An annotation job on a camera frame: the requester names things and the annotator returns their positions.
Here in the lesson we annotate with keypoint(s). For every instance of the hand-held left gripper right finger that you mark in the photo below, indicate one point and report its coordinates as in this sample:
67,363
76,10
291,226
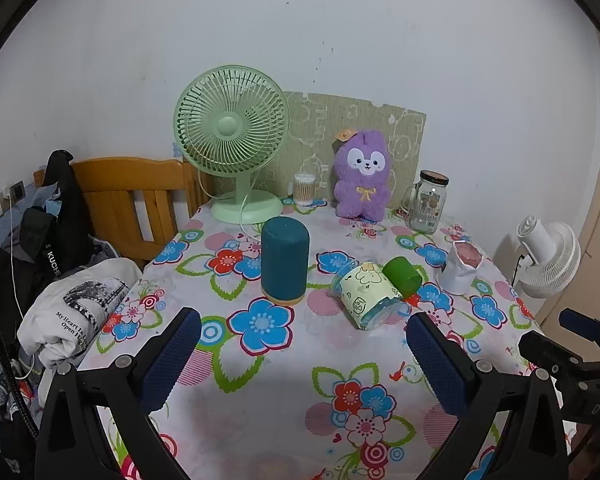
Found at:
437,360

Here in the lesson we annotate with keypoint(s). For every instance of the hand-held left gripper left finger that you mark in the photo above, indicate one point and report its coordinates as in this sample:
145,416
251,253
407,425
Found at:
172,355

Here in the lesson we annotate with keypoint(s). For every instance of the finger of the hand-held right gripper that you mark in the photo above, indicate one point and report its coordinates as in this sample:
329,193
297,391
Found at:
582,322
545,347

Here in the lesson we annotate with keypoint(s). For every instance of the cartoon print glass cup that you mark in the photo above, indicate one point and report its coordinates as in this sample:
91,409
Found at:
367,292

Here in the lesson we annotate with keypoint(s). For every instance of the green plastic cup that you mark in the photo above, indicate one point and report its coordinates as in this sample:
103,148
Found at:
405,275

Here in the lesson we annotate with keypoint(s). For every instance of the white desk fan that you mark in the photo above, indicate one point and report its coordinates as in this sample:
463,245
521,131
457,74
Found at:
550,260

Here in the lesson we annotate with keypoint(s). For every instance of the white pouch bag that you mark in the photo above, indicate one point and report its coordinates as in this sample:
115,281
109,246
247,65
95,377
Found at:
457,272

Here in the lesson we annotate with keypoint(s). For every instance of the white printed shirt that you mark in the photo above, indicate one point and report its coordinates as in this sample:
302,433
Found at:
70,310

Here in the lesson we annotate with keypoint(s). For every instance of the floral tablecloth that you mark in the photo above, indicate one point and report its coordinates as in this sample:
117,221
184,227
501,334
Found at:
280,390

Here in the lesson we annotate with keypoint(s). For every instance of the teal cylindrical speaker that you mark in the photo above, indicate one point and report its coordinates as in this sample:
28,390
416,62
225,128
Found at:
285,260

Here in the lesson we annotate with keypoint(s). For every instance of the glass jar with black lid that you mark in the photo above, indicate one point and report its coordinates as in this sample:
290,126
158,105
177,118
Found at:
427,205

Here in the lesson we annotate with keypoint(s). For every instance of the black jacket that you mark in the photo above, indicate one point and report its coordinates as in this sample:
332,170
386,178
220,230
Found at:
62,210

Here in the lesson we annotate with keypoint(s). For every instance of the cotton swab container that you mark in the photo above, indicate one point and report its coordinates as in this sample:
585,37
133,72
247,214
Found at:
305,190

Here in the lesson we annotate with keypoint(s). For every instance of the purple plush toy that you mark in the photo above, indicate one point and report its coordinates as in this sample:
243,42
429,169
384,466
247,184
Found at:
362,160

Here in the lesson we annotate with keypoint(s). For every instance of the green desk fan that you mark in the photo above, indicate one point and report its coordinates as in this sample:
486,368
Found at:
228,125

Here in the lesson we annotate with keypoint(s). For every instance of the patterned olive board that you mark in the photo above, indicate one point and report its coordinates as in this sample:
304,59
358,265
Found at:
320,120

